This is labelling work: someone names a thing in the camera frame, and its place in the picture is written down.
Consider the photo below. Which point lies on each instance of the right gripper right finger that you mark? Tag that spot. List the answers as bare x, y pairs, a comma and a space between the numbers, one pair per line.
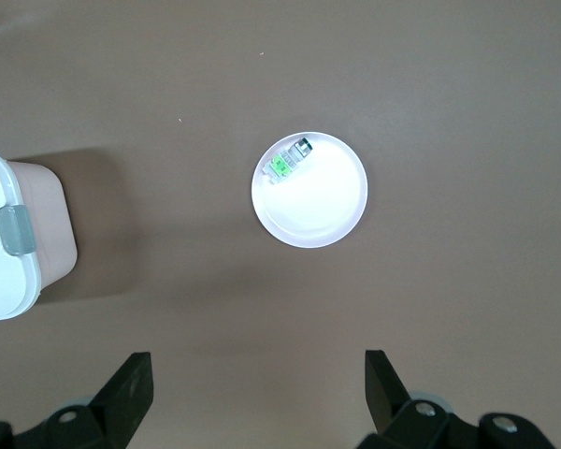
416, 425

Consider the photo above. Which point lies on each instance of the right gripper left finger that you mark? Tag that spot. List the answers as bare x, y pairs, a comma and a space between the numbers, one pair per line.
98, 421

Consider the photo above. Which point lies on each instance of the green and clear switch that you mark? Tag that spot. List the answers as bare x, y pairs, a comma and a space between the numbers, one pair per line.
285, 161

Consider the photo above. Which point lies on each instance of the white lidded storage box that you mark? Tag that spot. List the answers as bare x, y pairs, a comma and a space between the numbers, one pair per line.
9, 271

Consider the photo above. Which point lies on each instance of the brown table cover sheet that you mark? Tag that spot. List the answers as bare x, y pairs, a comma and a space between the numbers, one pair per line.
449, 117

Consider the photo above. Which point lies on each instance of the pink round plate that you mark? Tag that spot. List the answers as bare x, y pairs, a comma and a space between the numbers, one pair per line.
318, 206

